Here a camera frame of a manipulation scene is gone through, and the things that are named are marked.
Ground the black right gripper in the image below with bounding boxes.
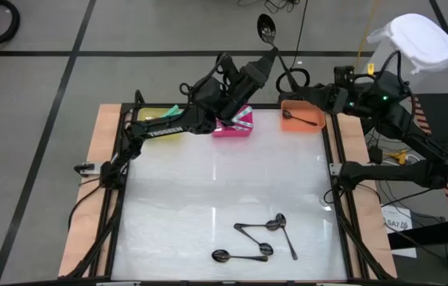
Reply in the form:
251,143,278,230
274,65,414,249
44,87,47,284
279,66,372,116

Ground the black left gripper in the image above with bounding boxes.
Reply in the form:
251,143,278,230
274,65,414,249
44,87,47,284
194,47,280,125

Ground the orange plastic bin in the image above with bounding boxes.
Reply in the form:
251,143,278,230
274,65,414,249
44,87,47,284
280,99,326,133

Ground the pink plastic bin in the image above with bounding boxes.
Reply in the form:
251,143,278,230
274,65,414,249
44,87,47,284
211,103,255,138

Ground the white and yellow power strip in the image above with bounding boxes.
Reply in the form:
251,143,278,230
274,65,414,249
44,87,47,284
382,149,419,166

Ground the yellow plastic bin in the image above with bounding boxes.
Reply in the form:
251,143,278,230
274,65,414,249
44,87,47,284
136,105,181,140

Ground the white lidded trash can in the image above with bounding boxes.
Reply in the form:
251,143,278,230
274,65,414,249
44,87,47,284
366,13,448,96

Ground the black hazard-striped floor mat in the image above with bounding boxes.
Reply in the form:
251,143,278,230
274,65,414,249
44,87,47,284
408,93,448,219

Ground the white paper label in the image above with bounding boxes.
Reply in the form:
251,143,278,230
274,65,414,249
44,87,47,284
381,204,418,259

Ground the black coiled hanging cable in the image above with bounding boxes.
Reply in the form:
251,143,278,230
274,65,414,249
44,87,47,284
275,0,311,95

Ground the black tangled floor cable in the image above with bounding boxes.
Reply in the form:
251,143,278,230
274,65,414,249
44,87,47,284
236,0,301,15

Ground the yellow hanging cable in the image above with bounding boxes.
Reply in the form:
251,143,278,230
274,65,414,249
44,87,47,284
355,0,380,64

